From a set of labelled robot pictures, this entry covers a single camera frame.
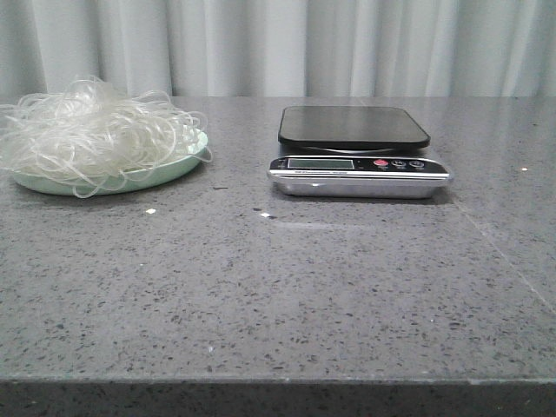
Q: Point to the black silver kitchen scale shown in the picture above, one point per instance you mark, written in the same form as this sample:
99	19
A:
355	151

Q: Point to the translucent white vermicelli bundle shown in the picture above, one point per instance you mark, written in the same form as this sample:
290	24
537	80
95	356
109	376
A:
92	131

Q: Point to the white pleated curtain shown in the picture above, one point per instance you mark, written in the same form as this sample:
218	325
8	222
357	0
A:
282	48

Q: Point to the pale green round plate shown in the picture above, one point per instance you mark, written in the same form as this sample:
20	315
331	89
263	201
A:
129	181

